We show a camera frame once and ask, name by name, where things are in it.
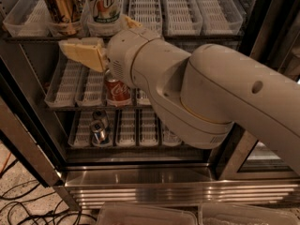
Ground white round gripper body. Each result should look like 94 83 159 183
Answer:
107 27 161 88

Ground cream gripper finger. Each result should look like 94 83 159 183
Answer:
59 37 108 72
125 16 143 29

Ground white green 7up can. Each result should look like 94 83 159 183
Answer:
87 0 120 23

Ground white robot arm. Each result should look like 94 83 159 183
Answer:
59 26 300 173

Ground front red cola can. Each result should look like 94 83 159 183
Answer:
104 70 130 102

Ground gold brown soda can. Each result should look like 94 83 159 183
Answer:
44 0 81 36

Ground rear silver blue can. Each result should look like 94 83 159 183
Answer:
93 110 109 128

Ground silver blue can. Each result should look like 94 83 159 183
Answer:
90 120 108 145
93 110 109 128

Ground top shelf far-left tray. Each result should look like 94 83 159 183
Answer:
4 0 49 38

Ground front silver blue can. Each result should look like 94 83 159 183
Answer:
90 120 108 145

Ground stainless steel fridge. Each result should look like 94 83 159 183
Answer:
0 0 300 210

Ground left clear plastic bin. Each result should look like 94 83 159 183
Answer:
96 202 198 225

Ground clear plastic bin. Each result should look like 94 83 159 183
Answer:
96 202 198 225
198 202 300 225

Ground right clear plastic bin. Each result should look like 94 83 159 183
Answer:
198 202 300 225

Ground orange floor cable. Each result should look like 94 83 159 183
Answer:
0 152 13 175

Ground black floor cables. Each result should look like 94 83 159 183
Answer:
0 157 98 225

